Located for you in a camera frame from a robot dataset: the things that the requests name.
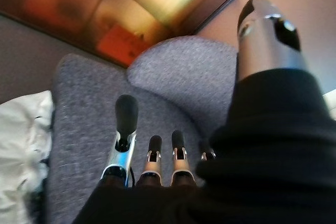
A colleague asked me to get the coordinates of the framed orange painting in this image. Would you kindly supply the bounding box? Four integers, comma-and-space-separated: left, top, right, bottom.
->
0, 0, 266, 69

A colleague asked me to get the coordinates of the grey fabric armchair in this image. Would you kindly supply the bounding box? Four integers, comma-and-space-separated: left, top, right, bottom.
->
44, 35, 240, 224

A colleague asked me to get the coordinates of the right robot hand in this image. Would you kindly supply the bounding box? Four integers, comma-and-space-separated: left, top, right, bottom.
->
72, 0, 336, 224

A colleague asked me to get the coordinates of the white cushion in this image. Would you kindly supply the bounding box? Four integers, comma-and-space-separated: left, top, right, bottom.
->
0, 90, 55, 224

